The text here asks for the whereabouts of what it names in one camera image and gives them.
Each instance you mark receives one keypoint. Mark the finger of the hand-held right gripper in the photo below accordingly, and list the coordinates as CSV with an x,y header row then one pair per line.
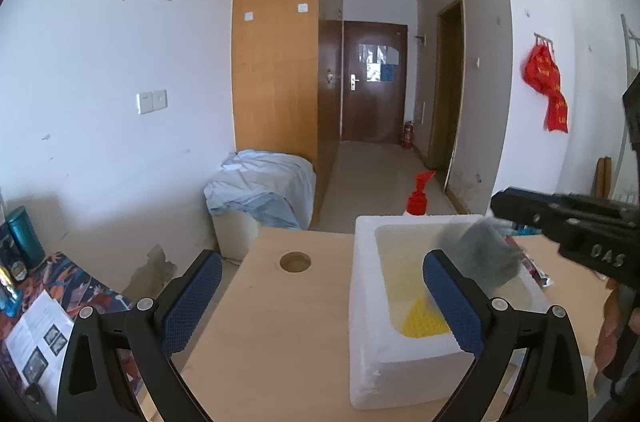
x,y
525,212

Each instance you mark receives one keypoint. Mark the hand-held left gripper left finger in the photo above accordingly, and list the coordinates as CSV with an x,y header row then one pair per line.
x,y
195,297

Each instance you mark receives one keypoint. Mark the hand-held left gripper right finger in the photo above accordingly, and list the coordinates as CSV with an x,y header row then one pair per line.
x,y
452,302

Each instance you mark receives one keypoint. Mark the grey sponge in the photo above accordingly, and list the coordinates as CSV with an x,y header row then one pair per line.
x,y
482,252

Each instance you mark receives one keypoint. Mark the white foam box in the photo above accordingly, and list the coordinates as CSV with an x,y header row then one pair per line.
x,y
370,302

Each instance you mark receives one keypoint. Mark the person's right hand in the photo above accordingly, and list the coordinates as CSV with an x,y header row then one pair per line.
x,y
612,327

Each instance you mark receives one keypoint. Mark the yellow cloth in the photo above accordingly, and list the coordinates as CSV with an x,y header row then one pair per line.
x,y
420,322

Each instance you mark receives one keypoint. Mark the red snack packet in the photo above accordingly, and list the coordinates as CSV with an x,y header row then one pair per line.
x,y
532,266

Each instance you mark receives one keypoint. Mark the wooden sticks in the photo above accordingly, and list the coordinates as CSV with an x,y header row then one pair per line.
x,y
604,177

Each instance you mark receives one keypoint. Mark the white storage bin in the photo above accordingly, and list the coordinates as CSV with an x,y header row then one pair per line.
x,y
232,234

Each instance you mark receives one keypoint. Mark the printed blanket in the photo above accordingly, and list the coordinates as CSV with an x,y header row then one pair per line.
x,y
95,292

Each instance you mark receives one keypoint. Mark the red pump bottle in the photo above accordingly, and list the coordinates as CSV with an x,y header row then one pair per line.
x,y
417,202

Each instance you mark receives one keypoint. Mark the red banner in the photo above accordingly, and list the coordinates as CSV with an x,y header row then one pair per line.
x,y
542,75

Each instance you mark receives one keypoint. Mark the red fire extinguisher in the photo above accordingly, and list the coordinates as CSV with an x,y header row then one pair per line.
x,y
408,136

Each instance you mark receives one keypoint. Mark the white booklet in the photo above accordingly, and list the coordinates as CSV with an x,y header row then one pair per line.
x,y
35,327

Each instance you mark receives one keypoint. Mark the teal bottle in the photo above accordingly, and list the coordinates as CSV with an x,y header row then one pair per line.
x,y
26,237

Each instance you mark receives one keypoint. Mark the brown entrance door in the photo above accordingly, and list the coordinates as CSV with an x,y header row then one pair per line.
x,y
372,112

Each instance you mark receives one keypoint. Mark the blue paper on door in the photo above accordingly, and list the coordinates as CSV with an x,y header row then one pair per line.
x,y
386,71

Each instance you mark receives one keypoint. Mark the white paper on door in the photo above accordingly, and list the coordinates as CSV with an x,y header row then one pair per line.
x,y
369,55

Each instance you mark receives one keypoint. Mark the wooden wardrobe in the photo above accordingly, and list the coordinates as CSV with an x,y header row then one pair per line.
x,y
275,52

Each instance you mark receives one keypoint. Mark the wooden door frame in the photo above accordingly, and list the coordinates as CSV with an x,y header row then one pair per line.
x,y
447,102

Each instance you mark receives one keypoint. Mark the double wall switch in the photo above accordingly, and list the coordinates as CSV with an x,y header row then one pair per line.
x,y
151,101

